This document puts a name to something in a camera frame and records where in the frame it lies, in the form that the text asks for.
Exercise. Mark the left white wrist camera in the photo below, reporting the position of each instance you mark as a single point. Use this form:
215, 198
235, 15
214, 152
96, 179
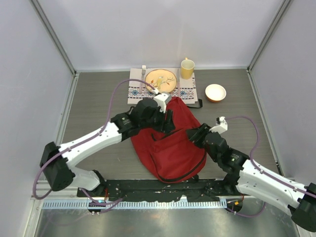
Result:
162, 99

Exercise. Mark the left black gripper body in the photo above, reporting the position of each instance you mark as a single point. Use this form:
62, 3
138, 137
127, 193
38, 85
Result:
157, 122

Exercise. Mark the pink handled knife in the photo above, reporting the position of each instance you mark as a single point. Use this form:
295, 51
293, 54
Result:
178, 83

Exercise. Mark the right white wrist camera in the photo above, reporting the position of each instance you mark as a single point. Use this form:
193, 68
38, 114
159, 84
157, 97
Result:
221, 125

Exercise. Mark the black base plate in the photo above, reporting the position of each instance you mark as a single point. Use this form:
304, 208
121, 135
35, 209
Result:
194, 189

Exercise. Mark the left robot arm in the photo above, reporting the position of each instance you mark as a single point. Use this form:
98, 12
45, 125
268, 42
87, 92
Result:
58, 163

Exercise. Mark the white orange bowl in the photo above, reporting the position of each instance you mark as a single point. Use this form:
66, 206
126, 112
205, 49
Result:
215, 93

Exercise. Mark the bird pattern wooden plate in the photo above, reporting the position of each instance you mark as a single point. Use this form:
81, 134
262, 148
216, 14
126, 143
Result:
162, 80

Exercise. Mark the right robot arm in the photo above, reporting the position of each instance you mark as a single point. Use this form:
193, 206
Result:
300, 205

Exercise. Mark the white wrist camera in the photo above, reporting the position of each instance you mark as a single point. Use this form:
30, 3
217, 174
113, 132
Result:
221, 125
162, 99

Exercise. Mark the yellow mug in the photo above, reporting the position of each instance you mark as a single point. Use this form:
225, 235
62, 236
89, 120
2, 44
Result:
187, 68

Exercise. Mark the red backpack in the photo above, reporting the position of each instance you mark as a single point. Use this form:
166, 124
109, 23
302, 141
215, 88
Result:
171, 157

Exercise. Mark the patterned white placemat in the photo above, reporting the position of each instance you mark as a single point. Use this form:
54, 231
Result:
188, 87

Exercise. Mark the white slotted cable duct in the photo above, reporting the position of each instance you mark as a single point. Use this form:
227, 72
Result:
181, 204

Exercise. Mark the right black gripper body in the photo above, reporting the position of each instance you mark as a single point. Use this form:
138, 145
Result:
200, 141

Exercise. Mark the pink handled fork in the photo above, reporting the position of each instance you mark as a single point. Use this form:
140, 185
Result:
142, 77

